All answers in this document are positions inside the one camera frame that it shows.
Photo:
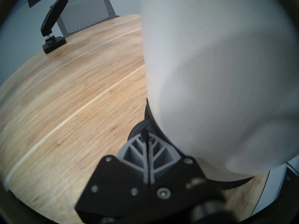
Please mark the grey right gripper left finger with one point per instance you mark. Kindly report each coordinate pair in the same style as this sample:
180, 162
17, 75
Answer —
130, 155

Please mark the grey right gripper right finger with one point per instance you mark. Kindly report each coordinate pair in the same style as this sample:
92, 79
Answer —
161, 155

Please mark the black trash can pedal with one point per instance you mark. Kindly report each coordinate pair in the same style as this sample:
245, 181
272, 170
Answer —
136, 130

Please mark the white pedal trash can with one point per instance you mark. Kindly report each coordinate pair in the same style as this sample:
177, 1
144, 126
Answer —
210, 62

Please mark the silver table power outlet box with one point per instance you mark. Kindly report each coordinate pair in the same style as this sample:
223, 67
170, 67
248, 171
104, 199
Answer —
275, 183

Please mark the grey mesh office chair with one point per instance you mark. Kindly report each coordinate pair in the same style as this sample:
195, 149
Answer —
88, 11

